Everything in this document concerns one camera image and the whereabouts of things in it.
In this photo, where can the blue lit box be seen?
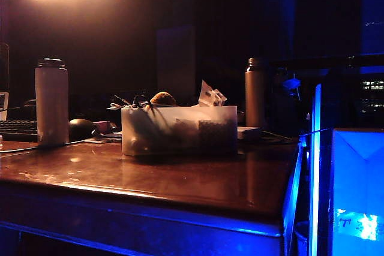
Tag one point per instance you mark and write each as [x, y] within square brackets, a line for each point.
[357, 184]

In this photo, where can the black keyboard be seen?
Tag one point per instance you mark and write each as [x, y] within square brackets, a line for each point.
[18, 130]

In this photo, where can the translucent plastic box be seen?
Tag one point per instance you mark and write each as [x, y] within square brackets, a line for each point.
[180, 115]

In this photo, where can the small pink block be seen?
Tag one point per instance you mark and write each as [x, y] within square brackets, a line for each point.
[101, 125]

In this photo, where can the upright flat panel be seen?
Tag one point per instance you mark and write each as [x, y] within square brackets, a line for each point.
[315, 163]

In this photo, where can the crumpled paper receipts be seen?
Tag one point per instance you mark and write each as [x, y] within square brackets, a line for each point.
[210, 95]

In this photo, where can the black zip tie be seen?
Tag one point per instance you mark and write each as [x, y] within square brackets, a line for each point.
[156, 111]

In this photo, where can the dark perforated box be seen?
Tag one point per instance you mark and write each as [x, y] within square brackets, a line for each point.
[217, 134]

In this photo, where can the white insulated bottle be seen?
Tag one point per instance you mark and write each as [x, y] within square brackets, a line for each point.
[51, 100]

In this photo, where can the flat card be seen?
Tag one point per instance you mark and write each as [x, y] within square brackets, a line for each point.
[102, 140]

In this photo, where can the dark brown metal bottle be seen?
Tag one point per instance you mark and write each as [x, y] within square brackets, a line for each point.
[254, 97]

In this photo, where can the black computer mouse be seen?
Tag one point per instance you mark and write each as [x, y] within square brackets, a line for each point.
[80, 128]

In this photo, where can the brown fuzzy kiwi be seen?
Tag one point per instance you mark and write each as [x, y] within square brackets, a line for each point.
[163, 99]

